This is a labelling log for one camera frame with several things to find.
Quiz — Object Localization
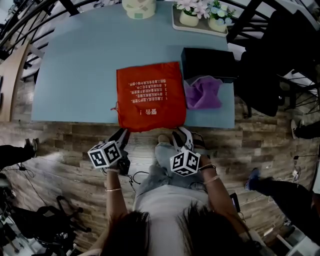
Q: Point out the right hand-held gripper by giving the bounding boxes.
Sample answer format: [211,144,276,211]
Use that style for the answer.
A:
[169,127,201,177]

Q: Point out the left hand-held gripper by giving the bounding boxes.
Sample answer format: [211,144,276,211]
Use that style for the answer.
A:
[87,128,131,176]

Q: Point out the red drawstring bag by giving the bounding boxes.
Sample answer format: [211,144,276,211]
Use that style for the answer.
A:
[110,61,187,133]

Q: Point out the person's left forearm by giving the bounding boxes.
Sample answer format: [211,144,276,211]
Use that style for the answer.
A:
[104,167,129,221]

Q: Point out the person's right forearm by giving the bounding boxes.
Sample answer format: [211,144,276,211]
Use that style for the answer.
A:
[198,156,251,236]

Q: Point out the person's dark sandal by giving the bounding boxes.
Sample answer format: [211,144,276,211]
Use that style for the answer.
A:
[191,131,210,152]

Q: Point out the person's light jeans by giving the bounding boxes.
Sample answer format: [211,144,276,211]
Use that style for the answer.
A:
[134,141,211,198]

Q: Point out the black wrist band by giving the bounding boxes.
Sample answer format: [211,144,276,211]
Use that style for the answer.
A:
[198,163,217,172]

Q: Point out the purple cloth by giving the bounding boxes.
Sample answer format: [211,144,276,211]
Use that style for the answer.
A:
[184,76,224,110]

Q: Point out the person's grey shirt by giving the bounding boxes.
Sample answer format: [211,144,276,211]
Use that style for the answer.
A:
[133,184,213,256]

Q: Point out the black smartphone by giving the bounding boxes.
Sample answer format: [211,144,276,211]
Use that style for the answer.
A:
[229,192,242,213]

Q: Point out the black box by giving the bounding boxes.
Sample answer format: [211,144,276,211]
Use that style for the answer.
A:
[180,47,237,84]

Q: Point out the black office chair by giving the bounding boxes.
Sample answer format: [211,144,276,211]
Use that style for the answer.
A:
[236,9,320,119]

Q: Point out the white tray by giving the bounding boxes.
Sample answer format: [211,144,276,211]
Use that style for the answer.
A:
[171,4,229,38]

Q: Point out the white power strip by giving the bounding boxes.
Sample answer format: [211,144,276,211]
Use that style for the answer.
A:
[291,166,302,181]

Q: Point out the wooden side table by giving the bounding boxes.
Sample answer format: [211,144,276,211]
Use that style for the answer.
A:
[0,39,35,123]

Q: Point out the blue flowers in cream pot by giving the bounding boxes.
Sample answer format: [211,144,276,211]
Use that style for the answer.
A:
[207,0,237,33]

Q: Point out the pink flowers in cream pot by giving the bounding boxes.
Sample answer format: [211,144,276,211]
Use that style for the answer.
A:
[174,0,210,27]

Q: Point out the cream patterned bucket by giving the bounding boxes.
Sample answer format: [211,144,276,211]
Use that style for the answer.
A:
[121,0,157,20]

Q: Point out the black metal railing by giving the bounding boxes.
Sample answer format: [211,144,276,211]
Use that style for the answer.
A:
[0,0,320,63]

